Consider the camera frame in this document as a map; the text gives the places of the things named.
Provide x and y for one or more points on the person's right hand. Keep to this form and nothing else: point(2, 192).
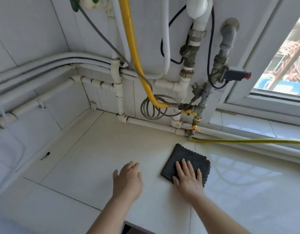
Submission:
point(189, 183)

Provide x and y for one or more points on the person's left hand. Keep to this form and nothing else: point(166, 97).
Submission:
point(128, 182)

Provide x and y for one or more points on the person's right little finger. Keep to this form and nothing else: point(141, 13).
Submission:
point(203, 181)

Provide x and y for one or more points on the person's right middle finger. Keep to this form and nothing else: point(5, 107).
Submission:
point(189, 167)

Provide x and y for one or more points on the person's right thumb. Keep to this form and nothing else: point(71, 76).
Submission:
point(175, 180)

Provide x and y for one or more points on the person's left little finger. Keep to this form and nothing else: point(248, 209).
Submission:
point(116, 175)

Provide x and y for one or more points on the dark grey cleaning cloth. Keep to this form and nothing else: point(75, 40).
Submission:
point(186, 154)

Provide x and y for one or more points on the person's right forearm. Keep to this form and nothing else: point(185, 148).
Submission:
point(218, 216)

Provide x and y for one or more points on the person's left forearm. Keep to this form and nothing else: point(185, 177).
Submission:
point(108, 215)

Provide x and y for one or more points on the white pipe along counter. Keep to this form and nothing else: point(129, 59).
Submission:
point(159, 125)

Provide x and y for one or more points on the white pipe stub fitting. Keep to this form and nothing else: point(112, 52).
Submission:
point(93, 105)

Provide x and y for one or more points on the white vertical water pipe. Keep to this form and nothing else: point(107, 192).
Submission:
point(117, 77)

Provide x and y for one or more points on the black solenoid valve red button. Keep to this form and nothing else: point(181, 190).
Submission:
point(234, 74)

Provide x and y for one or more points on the white pipe with joints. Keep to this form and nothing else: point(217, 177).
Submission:
point(42, 99)

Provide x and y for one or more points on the grey metal gas pipe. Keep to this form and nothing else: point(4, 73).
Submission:
point(224, 46)

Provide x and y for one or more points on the white drain pipe brass fittings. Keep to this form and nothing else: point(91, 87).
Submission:
point(197, 24)

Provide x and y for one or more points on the bundle of white wall pipes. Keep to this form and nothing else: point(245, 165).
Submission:
point(42, 65)

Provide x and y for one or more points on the white window frame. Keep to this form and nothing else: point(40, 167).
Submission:
point(264, 46)

